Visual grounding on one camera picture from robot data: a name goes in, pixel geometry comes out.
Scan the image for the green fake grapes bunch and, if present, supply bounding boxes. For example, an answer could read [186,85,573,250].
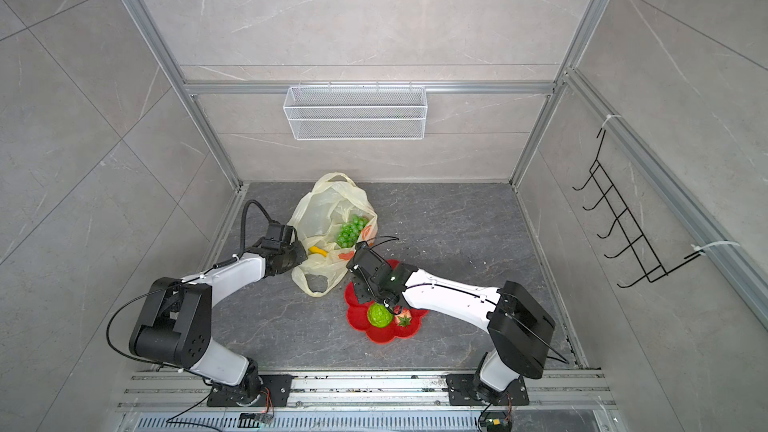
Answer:
[336,215,369,248]

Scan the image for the aluminium rail frame front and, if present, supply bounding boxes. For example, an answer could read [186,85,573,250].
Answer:
[114,370,625,431]

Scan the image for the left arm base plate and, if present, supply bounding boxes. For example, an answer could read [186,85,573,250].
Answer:
[206,374,294,407]

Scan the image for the black wire hook rack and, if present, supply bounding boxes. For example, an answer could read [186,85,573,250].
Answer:
[571,129,705,289]

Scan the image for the cream plastic bag fruit print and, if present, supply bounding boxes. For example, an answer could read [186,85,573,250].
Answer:
[289,172,378,298]

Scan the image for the red fake strawberry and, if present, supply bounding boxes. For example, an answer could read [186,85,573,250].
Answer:
[394,308,412,327]

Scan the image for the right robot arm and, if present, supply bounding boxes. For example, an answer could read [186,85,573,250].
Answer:
[346,242,565,403]

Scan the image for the yellow fake banana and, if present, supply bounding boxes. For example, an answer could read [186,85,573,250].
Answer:
[308,246,328,257]

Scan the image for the red flower-shaped plastic plate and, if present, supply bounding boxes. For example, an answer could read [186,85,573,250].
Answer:
[344,277,428,344]

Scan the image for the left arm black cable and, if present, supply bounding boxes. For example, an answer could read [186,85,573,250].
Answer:
[238,199,274,253]

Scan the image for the white wire mesh basket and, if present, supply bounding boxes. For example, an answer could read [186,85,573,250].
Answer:
[283,84,428,141]

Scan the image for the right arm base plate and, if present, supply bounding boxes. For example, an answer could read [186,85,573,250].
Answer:
[445,373,530,406]

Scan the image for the light green fake fruit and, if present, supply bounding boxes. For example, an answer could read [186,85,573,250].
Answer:
[366,303,394,328]

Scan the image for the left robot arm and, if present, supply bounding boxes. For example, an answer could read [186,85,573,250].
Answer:
[128,222,307,405]

